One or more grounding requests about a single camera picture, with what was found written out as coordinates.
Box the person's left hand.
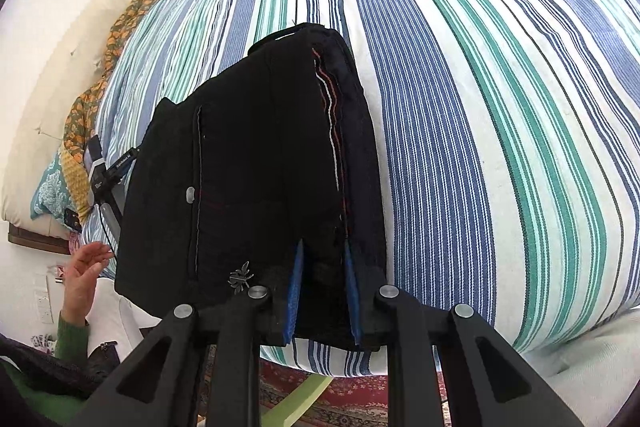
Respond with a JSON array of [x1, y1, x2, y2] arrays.
[[60, 242, 114, 327]]

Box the teal patterned pillow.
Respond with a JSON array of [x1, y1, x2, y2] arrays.
[[30, 150, 75, 223]]

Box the red patterned rug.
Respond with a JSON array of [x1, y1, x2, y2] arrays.
[[199, 345, 452, 427]]

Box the orange floral blanket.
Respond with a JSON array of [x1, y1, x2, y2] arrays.
[[58, 0, 158, 223]]

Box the green sleeved left forearm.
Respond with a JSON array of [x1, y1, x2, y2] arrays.
[[54, 311, 90, 367]]

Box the black pants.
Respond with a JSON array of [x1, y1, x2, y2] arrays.
[[115, 24, 386, 350]]

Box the beige padded headboard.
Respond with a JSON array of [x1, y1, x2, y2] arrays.
[[1, 0, 131, 241]]

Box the light green stick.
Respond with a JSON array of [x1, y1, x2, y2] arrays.
[[260, 374, 333, 427]]

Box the blue green striped bedsheet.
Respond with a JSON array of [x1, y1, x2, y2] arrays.
[[96, 0, 639, 352]]

